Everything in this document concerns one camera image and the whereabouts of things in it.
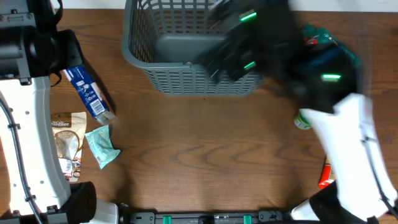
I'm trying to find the green Nescafe coffee bag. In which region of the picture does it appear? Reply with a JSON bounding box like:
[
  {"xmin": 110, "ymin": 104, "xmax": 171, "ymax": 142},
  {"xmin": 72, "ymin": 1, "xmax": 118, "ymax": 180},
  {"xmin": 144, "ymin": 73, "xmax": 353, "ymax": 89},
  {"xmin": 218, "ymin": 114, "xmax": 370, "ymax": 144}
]
[{"xmin": 302, "ymin": 24, "xmax": 362, "ymax": 71}]

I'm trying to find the green lidded jar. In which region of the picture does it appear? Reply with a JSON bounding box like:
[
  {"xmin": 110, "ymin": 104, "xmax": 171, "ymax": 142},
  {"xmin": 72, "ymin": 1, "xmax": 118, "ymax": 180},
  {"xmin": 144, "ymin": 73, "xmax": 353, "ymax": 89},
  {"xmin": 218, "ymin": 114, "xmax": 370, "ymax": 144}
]
[{"xmin": 294, "ymin": 110, "xmax": 312, "ymax": 130}]

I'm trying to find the grey plastic basket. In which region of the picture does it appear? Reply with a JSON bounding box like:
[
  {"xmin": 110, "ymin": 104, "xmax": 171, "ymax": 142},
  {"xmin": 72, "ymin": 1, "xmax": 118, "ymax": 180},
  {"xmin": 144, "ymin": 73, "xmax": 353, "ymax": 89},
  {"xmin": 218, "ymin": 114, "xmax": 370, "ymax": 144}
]
[{"xmin": 121, "ymin": 0, "xmax": 262, "ymax": 95}]

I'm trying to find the orange spaghetti packet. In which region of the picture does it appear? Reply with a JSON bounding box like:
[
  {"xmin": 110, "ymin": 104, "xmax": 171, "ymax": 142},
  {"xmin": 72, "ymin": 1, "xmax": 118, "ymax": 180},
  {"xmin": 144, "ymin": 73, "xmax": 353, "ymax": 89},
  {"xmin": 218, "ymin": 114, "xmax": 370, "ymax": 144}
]
[{"xmin": 318, "ymin": 157, "xmax": 335, "ymax": 189}]

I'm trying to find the blue rectangular carton box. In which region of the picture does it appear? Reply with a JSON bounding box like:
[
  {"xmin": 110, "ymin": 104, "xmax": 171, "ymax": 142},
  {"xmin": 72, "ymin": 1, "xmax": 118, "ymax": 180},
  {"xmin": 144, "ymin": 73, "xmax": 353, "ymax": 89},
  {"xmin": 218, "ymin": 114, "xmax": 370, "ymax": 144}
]
[{"xmin": 62, "ymin": 65, "xmax": 115, "ymax": 125}]

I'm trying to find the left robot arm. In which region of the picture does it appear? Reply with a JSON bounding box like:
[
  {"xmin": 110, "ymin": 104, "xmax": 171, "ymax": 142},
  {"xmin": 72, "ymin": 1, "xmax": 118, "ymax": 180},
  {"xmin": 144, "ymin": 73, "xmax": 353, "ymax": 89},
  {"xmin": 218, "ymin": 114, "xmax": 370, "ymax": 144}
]
[{"xmin": 1, "ymin": 0, "xmax": 127, "ymax": 223}]

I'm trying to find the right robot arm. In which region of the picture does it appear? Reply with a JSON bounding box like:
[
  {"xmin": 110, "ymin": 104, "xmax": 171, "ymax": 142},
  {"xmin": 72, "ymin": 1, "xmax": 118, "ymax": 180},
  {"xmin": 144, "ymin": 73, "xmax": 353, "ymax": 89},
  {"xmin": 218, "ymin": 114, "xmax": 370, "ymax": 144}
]
[{"xmin": 195, "ymin": 1, "xmax": 397, "ymax": 223}]

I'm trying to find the small teal snack packet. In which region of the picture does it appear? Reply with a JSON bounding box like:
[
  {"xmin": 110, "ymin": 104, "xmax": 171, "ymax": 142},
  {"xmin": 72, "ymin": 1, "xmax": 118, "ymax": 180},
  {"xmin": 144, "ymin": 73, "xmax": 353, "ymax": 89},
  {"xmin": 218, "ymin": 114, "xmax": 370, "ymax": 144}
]
[{"xmin": 85, "ymin": 124, "xmax": 121, "ymax": 170}]

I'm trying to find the beige PanTree snack pouch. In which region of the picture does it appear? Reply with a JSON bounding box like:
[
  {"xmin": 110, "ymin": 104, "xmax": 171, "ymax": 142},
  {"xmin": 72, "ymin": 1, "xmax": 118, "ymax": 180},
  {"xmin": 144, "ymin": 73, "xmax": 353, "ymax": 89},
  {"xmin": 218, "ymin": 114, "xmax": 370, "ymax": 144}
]
[{"xmin": 51, "ymin": 112, "xmax": 86, "ymax": 182}]

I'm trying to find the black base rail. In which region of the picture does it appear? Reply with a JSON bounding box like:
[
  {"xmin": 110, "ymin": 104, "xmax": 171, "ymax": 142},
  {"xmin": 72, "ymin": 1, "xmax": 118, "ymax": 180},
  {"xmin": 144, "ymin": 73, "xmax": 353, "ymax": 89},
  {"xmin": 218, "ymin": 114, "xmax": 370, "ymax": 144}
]
[{"xmin": 119, "ymin": 211, "xmax": 292, "ymax": 224}]

